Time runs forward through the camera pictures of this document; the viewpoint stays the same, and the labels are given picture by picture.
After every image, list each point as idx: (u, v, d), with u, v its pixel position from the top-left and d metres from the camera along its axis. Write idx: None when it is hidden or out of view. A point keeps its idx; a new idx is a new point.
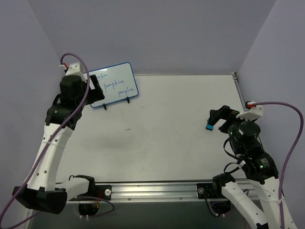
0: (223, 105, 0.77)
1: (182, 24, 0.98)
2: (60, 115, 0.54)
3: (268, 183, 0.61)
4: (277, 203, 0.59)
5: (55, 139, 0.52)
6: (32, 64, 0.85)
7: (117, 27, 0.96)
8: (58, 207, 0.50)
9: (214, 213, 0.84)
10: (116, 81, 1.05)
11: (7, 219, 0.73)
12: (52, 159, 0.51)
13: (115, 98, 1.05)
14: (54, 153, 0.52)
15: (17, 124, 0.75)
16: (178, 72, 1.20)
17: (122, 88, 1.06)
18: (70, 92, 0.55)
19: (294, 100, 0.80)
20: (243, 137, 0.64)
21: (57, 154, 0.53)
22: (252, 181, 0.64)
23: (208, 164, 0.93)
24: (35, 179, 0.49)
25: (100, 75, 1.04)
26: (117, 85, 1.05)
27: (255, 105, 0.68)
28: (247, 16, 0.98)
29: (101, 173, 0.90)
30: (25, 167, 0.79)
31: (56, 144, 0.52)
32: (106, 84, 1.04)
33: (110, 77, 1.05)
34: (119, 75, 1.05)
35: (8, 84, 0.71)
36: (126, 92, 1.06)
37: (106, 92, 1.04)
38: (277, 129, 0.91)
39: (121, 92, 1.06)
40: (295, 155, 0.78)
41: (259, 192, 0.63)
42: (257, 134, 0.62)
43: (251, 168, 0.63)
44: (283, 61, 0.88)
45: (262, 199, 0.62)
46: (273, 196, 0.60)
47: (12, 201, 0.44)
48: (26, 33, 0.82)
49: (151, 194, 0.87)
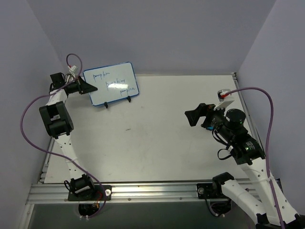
0: (199, 105, 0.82)
1: (179, 24, 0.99)
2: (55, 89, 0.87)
3: (256, 164, 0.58)
4: (267, 182, 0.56)
5: (59, 91, 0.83)
6: (31, 62, 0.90)
7: (116, 27, 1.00)
8: (68, 118, 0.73)
9: (214, 214, 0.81)
10: (117, 80, 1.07)
11: (7, 219, 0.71)
12: (60, 97, 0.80)
13: (116, 96, 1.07)
14: (60, 95, 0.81)
15: (15, 117, 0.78)
16: (178, 73, 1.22)
17: (123, 87, 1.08)
18: (58, 79, 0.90)
19: (295, 96, 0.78)
20: (229, 123, 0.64)
21: (62, 98, 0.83)
22: (241, 165, 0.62)
23: (208, 163, 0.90)
24: (50, 101, 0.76)
25: (102, 73, 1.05)
26: (118, 84, 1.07)
27: (228, 95, 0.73)
28: (245, 16, 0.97)
29: (101, 172, 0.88)
30: (22, 160, 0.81)
31: (60, 92, 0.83)
32: (107, 82, 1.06)
33: (112, 76, 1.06)
34: (121, 73, 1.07)
35: (6, 78, 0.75)
36: (127, 91, 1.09)
37: (108, 89, 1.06)
38: (275, 127, 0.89)
39: (122, 91, 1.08)
40: (296, 150, 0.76)
41: (248, 173, 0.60)
42: (242, 119, 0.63)
43: (238, 152, 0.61)
44: (283, 57, 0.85)
45: (253, 182, 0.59)
46: (263, 176, 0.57)
47: (26, 109, 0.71)
48: (26, 33, 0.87)
49: (152, 194, 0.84)
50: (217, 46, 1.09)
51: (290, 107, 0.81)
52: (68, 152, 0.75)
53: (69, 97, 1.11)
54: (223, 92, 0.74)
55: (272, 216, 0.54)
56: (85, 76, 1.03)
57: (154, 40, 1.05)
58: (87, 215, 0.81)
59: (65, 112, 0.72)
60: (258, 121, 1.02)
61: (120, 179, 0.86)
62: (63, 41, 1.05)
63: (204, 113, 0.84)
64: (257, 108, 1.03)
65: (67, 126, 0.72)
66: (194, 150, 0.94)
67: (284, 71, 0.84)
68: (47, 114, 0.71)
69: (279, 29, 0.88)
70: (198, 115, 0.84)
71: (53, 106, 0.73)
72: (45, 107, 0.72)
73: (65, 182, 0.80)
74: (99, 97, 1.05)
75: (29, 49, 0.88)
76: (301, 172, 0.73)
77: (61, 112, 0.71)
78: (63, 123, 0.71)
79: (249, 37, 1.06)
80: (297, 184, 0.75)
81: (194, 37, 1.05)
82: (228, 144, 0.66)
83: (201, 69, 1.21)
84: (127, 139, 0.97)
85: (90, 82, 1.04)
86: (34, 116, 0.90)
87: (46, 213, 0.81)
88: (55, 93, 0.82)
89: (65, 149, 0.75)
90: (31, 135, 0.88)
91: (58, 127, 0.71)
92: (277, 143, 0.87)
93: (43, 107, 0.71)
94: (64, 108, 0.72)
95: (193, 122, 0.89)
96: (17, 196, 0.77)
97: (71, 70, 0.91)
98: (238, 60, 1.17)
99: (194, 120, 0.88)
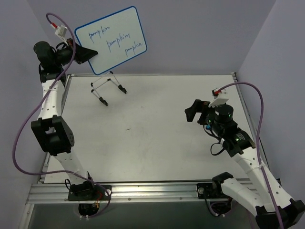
0: (194, 100, 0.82)
1: (178, 23, 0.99)
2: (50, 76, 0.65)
3: (247, 152, 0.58)
4: (259, 170, 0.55)
5: (55, 87, 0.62)
6: (31, 61, 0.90)
7: None
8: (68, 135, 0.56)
9: (214, 214, 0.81)
10: (121, 35, 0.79)
11: (7, 218, 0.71)
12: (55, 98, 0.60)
13: (122, 57, 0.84)
14: (56, 95, 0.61)
15: (15, 117, 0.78)
16: (178, 73, 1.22)
17: (128, 43, 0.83)
18: (51, 61, 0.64)
19: (295, 96, 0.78)
20: (218, 117, 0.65)
21: (58, 96, 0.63)
22: (233, 157, 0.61)
23: (208, 163, 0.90)
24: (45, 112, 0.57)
25: (99, 29, 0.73)
26: (123, 40, 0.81)
27: (220, 91, 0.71)
28: (245, 16, 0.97)
29: (101, 173, 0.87)
30: (22, 160, 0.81)
31: (56, 88, 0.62)
32: (108, 41, 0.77)
33: (114, 30, 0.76)
34: (126, 25, 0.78)
35: (7, 78, 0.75)
36: (134, 49, 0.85)
37: (110, 51, 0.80)
38: (276, 127, 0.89)
39: (128, 50, 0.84)
40: (296, 150, 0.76)
41: (241, 164, 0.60)
42: (230, 112, 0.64)
43: (229, 144, 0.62)
44: (283, 57, 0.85)
45: (247, 171, 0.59)
46: (254, 164, 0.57)
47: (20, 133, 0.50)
48: (25, 32, 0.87)
49: (151, 194, 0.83)
50: (216, 45, 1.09)
51: (290, 108, 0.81)
52: (68, 165, 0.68)
53: (69, 97, 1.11)
54: (216, 89, 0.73)
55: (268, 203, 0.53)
56: (77, 37, 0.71)
57: (153, 40, 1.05)
58: (87, 214, 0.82)
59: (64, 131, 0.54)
60: (258, 121, 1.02)
61: (120, 179, 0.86)
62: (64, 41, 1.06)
63: (199, 110, 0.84)
64: (257, 108, 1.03)
65: (67, 145, 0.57)
66: (194, 150, 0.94)
67: (284, 70, 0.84)
68: (43, 135, 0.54)
69: (279, 28, 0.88)
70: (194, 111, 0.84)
71: (49, 122, 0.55)
72: (39, 124, 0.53)
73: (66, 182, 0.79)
74: (102, 63, 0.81)
75: (28, 49, 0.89)
76: (300, 173, 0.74)
77: (60, 136, 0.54)
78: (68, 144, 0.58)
79: (249, 37, 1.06)
80: (297, 185, 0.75)
81: (194, 36, 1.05)
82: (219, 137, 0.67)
83: (200, 69, 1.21)
84: (127, 139, 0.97)
85: (84, 42, 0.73)
86: (34, 115, 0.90)
87: (46, 213, 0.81)
88: (48, 90, 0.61)
89: (64, 162, 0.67)
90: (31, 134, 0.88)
91: (56, 146, 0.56)
92: (278, 144, 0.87)
93: (36, 125, 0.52)
94: (63, 126, 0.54)
95: (190, 119, 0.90)
96: (17, 196, 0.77)
97: (59, 35, 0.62)
98: (237, 60, 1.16)
99: (190, 117, 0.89)
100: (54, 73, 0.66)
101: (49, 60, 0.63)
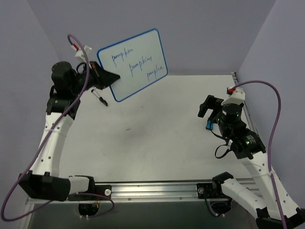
0: (207, 96, 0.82)
1: (178, 22, 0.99)
2: (59, 105, 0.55)
3: (257, 158, 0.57)
4: (269, 177, 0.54)
5: (57, 127, 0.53)
6: (31, 60, 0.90)
7: (116, 27, 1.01)
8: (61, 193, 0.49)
9: (214, 213, 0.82)
10: (144, 58, 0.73)
11: (7, 218, 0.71)
12: (55, 145, 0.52)
13: (144, 82, 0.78)
14: (56, 140, 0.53)
15: (15, 116, 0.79)
16: (178, 73, 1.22)
17: (150, 67, 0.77)
18: (65, 84, 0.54)
19: (294, 95, 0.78)
20: (226, 117, 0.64)
21: (60, 138, 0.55)
22: (241, 160, 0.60)
23: (208, 163, 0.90)
24: (39, 165, 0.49)
25: (123, 52, 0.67)
26: (145, 64, 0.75)
27: (235, 89, 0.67)
28: (244, 15, 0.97)
29: (101, 173, 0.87)
30: (22, 158, 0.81)
31: (59, 129, 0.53)
32: (132, 65, 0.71)
33: (137, 53, 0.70)
34: (149, 47, 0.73)
35: (7, 76, 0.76)
36: (155, 73, 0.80)
37: (133, 75, 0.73)
38: (275, 127, 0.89)
39: (149, 74, 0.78)
40: (296, 150, 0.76)
41: (249, 168, 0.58)
42: (238, 112, 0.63)
43: (238, 146, 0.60)
44: (282, 56, 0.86)
45: (253, 176, 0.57)
46: (263, 171, 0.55)
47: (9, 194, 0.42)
48: (25, 31, 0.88)
49: (152, 194, 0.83)
50: (216, 45, 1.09)
51: (289, 107, 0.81)
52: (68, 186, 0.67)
53: None
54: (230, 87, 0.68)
55: (273, 210, 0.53)
56: (101, 60, 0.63)
57: None
58: (87, 214, 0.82)
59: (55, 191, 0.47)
60: (259, 121, 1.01)
61: (121, 179, 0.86)
62: (64, 41, 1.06)
63: (211, 106, 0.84)
64: (257, 108, 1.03)
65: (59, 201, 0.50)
66: (194, 150, 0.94)
67: (283, 70, 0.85)
68: (31, 190, 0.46)
69: (279, 28, 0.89)
70: (205, 107, 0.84)
71: (40, 177, 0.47)
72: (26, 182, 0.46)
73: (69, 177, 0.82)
74: (123, 88, 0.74)
75: (28, 49, 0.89)
76: (300, 173, 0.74)
77: (49, 190, 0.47)
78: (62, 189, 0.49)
79: (249, 36, 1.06)
80: (297, 185, 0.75)
81: (194, 36, 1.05)
82: (228, 138, 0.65)
83: (200, 69, 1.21)
84: (127, 139, 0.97)
85: (108, 66, 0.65)
86: (34, 115, 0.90)
87: (47, 213, 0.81)
88: (49, 130, 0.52)
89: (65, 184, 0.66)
90: (31, 133, 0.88)
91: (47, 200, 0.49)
92: (278, 143, 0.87)
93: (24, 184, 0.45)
94: (53, 186, 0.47)
95: (201, 114, 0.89)
96: (17, 195, 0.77)
97: (82, 57, 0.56)
98: (237, 60, 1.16)
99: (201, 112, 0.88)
100: (63, 101, 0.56)
101: (63, 85, 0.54)
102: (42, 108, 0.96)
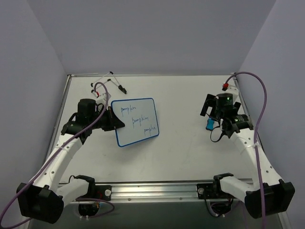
0: (207, 95, 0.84)
1: (178, 22, 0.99)
2: (74, 129, 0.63)
3: (244, 132, 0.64)
4: (253, 149, 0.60)
5: (67, 146, 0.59)
6: (31, 60, 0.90)
7: (116, 27, 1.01)
8: (54, 210, 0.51)
9: (214, 214, 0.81)
10: (143, 116, 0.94)
11: (7, 218, 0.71)
12: (60, 163, 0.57)
13: (140, 136, 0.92)
14: (63, 158, 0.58)
15: (15, 115, 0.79)
16: (178, 73, 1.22)
17: (147, 126, 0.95)
18: (85, 111, 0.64)
19: (294, 95, 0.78)
20: (218, 100, 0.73)
21: (67, 157, 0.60)
22: (230, 136, 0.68)
23: (208, 163, 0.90)
24: (42, 178, 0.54)
25: (128, 107, 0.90)
26: (143, 121, 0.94)
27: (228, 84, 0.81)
28: (244, 15, 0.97)
29: (101, 173, 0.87)
30: (22, 158, 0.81)
31: (67, 149, 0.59)
32: (134, 118, 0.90)
33: (138, 111, 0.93)
34: (147, 111, 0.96)
35: (7, 76, 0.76)
36: (150, 130, 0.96)
37: (133, 126, 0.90)
38: (275, 126, 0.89)
39: (146, 130, 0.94)
40: (295, 150, 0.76)
41: (237, 142, 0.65)
42: (229, 97, 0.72)
43: (228, 124, 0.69)
44: (282, 56, 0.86)
45: (241, 150, 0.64)
46: (249, 143, 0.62)
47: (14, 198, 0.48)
48: (26, 32, 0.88)
49: (152, 195, 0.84)
50: (216, 46, 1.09)
51: (289, 107, 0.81)
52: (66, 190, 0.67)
53: (69, 97, 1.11)
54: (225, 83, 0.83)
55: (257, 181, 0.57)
56: (113, 108, 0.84)
57: (153, 40, 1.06)
58: (87, 215, 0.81)
59: (49, 206, 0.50)
60: (258, 122, 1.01)
61: (121, 179, 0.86)
62: (64, 41, 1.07)
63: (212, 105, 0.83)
64: (257, 108, 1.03)
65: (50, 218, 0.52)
66: (194, 150, 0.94)
67: (283, 70, 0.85)
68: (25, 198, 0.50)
69: (279, 28, 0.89)
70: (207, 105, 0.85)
71: (38, 189, 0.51)
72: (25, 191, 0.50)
73: (71, 175, 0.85)
74: (125, 135, 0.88)
75: (28, 50, 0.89)
76: (300, 172, 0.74)
77: (43, 207, 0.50)
78: (57, 209, 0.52)
79: (249, 36, 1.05)
80: (297, 185, 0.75)
81: (194, 36, 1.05)
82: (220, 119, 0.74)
83: (200, 69, 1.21)
84: None
85: (117, 113, 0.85)
86: (34, 115, 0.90)
87: None
88: (58, 148, 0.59)
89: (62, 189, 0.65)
90: (32, 133, 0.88)
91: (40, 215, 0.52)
92: (278, 144, 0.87)
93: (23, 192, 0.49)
94: (47, 201, 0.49)
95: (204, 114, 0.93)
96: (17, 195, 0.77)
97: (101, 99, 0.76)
98: (237, 60, 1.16)
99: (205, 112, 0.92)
100: (78, 126, 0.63)
101: (83, 112, 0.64)
102: (42, 108, 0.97)
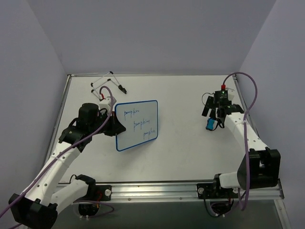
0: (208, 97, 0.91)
1: (178, 22, 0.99)
2: (72, 136, 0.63)
3: (235, 115, 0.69)
4: (242, 125, 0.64)
5: (63, 157, 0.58)
6: (31, 60, 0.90)
7: (116, 26, 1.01)
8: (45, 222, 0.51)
9: (214, 214, 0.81)
10: (145, 119, 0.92)
11: (7, 218, 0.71)
12: (54, 175, 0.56)
13: (139, 139, 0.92)
14: (58, 169, 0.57)
15: (15, 115, 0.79)
16: (178, 73, 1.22)
17: (147, 129, 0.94)
18: (86, 118, 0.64)
19: (294, 95, 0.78)
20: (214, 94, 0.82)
21: (62, 168, 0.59)
22: (225, 121, 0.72)
23: (208, 163, 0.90)
24: (35, 190, 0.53)
25: (132, 110, 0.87)
26: (145, 124, 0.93)
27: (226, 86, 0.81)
28: (244, 15, 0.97)
29: (101, 173, 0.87)
30: (22, 158, 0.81)
31: (63, 159, 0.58)
32: (135, 121, 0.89)
33: (141, 114, 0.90)
34: (150, 114, 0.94)
35: (7, 76, 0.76)
36: (149, 133, 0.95)
37: (134, 130, 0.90)
38: (275, 126, 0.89)
39: (145, 133, 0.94)
40: (295, 150, 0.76)
41: (229, 124, 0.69)
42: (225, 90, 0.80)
43: (222, 111, 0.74)
44: (282, 56, 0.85)
45: (232, 129, 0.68)
46: (239, 121, 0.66)
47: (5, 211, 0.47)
48: (25, 31, 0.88)
49: (152, 194, 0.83)
50: (216, 45, 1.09)
51: (289, 107, 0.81)
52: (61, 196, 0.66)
53: (69, 97, 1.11)
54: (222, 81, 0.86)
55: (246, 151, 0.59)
56: (116, 111, 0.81)
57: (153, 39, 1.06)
58: (87, 215, 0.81)
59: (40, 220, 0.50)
60: (258, 121, 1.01)
61: (121, 179, 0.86)
62: (64, 41, 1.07)
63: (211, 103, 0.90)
64: (257, 108, 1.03)
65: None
66: (194, 150, 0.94)
67: (283, 69, 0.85)
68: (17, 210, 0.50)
69: (279, 28, 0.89)
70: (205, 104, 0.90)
71: (30, 202, 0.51)
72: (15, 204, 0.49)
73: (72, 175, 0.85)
74: (124, 139, 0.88)
75: (28, 50, 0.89)
76: (301, 172, 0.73)
77: (34, 219, 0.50)
78: (48, 220, 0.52)
79: (249, 36, 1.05)
80: (297, 185, 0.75)
81: (194, 36, 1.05)
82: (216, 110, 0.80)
83: (200, 69, 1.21)
84: None
85: (119, 118, 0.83)
86: (34, 115, 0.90)
87: None
88: (54, 158, 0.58)
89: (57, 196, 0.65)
90: (31, 133, 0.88)
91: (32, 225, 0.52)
92: (277, 143, 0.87)
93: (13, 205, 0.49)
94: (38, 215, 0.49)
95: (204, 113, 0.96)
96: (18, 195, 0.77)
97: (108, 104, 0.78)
98: (237, 60, 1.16)
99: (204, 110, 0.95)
100: (77, 133, 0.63)
101: (83, 118, 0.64)
102: (42, 108, 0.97)
